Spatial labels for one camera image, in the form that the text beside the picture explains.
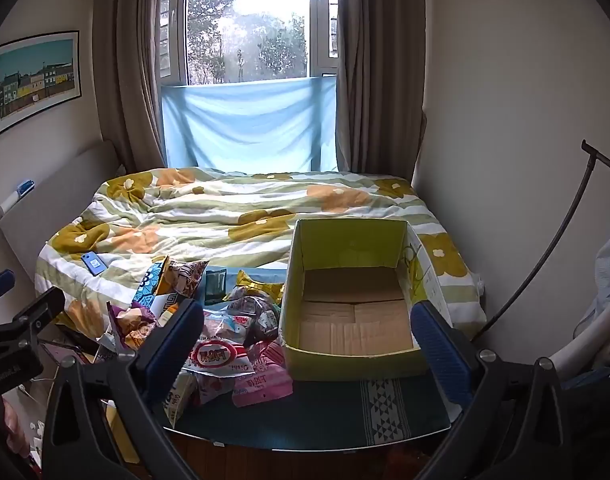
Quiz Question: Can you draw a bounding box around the yellow-green cardboard box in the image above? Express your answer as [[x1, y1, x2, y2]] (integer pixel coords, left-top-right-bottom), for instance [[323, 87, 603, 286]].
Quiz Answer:
[[277, 217, 456, 381]]

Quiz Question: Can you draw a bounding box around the brown curtain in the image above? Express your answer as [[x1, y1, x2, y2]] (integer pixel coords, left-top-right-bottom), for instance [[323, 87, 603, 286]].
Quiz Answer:
[[91, 0, 190, 173], [335, 0, 428, 176]]

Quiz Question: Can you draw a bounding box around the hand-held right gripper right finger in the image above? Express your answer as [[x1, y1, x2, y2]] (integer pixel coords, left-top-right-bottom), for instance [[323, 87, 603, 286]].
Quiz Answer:
[[410, 300, 573, 480]]

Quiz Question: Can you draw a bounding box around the floral striped blanket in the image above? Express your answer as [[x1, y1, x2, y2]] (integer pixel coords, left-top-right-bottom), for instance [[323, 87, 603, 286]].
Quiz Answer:
[[35, 167, 488, 346]]

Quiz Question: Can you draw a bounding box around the grey bed headboard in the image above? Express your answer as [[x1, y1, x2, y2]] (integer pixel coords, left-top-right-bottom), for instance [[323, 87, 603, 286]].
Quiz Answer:
[[0, 140, 126, 286]]

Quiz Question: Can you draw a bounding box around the teal patterned table mat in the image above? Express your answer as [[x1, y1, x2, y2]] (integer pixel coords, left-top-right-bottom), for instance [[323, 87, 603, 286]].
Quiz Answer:
[[162, 265, 463, 448]]

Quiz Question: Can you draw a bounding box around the light blue cloth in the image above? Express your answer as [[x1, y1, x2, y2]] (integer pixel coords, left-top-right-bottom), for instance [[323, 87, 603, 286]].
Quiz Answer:
[[161, 76, 338, 173]]

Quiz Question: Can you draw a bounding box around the blue phone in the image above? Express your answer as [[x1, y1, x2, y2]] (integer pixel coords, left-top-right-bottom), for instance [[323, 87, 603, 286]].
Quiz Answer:
[[81, 251, 108, 278]]

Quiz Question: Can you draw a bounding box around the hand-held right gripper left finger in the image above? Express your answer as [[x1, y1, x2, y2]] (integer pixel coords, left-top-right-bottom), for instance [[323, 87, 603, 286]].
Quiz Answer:
[[44, 297, 206, 480]]

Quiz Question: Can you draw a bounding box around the pink strawberry snack packet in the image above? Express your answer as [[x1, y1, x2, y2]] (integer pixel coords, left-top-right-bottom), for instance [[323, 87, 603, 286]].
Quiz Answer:
[[232, 342, 294, 408]]

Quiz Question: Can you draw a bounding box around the black curved stand rod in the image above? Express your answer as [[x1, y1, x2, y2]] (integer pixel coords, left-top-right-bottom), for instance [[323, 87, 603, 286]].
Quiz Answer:
[[470, 139, 610, 343]]

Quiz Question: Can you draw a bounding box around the window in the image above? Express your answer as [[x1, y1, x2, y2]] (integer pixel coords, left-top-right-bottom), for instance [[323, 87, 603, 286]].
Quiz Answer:
[[157, 0, 342, 86]]

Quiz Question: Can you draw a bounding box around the pile of mixed snack bags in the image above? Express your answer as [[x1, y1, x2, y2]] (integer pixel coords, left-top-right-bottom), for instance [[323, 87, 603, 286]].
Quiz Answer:
[[92, 255, 296, 428]]

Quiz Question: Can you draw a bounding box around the framed houses picture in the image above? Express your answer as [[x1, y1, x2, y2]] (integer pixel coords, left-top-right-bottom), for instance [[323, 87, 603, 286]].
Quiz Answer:
[[0, 30, 82, 140]]

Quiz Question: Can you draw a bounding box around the blue white plastic item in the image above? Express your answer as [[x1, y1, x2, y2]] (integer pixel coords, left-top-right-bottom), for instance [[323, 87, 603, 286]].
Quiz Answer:
[[0, 179, 36, 213]]

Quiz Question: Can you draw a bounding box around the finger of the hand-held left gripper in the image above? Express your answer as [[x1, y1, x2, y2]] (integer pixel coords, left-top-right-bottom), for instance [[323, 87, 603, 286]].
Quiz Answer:
[[7, 287, 66, 346], [0, 269, 16, 308]]

